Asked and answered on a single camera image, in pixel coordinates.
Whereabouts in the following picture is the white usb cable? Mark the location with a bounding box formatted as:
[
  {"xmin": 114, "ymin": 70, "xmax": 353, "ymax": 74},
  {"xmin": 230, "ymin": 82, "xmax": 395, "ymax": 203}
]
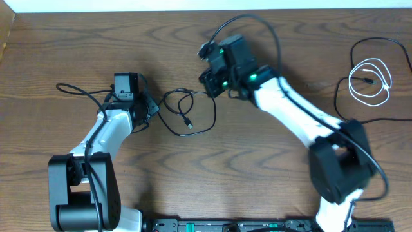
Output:
[{"xmin": 348, "ymin": 57, "xmax": 393, "ymax": 108}]

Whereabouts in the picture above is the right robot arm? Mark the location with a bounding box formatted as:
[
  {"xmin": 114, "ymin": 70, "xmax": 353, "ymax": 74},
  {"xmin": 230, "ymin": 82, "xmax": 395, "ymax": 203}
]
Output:
[{"xmin": 198, "ymin": 34, "xmax": 377, "ymax": 231}]

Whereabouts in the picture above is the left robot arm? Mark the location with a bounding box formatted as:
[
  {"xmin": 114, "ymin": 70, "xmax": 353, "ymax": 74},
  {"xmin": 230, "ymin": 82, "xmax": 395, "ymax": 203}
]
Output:
[{"xmin": 48, "ymin": 73, "xmax": 159, "ymax": 231}]

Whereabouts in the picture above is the right camera cable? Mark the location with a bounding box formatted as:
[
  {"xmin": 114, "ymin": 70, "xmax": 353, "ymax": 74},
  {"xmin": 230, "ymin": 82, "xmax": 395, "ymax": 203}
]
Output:
[{"xmin": 207, "ymin": 13, "xmax": 390, "ymax": 232}]

